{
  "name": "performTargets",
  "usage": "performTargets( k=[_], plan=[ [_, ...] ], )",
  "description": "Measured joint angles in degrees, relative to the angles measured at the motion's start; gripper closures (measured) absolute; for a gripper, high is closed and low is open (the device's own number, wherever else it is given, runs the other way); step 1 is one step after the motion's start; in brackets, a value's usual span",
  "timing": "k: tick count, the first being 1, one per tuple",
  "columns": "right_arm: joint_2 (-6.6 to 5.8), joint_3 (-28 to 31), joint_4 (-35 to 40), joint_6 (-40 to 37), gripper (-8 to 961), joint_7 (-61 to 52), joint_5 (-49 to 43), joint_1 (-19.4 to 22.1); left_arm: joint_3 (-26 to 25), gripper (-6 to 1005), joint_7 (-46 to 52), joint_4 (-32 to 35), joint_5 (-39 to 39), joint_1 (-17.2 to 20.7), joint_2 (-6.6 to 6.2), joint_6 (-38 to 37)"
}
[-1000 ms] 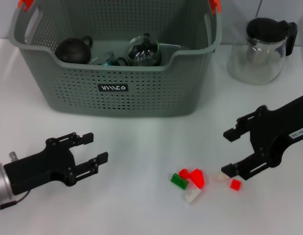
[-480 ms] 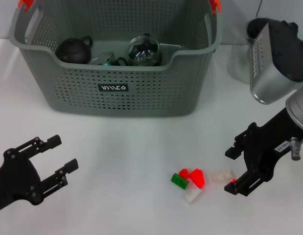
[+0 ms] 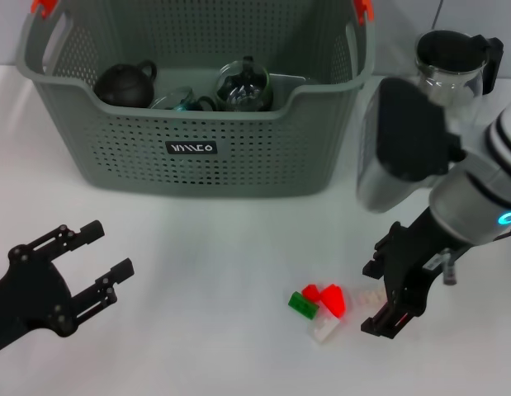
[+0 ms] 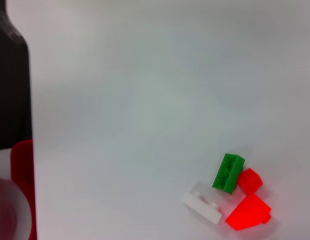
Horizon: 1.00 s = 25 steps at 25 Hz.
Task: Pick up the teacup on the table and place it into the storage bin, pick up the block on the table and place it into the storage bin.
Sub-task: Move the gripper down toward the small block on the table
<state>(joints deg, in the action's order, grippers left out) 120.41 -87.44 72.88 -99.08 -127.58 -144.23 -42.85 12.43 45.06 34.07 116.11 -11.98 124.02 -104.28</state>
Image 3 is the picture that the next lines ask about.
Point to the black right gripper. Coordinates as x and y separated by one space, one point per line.
412 255

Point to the red slope brick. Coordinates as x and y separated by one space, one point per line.
332 299

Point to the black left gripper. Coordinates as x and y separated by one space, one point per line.
28 297

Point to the grey perforated storage bin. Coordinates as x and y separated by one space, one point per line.
197 173

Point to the glass pitcher black lid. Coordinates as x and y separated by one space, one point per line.
453 53

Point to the teal square brick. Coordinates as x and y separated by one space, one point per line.
183 106

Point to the white plastic brick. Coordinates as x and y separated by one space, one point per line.
323 330
368 297

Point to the glass teacup black sleeve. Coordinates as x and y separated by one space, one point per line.
242 88
168 99
203 103

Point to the dark green plastic brick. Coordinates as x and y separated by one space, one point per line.
302 305

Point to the dark clay teapot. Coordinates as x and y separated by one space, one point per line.
123 86

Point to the small red stepped brick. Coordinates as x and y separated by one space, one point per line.
309 290

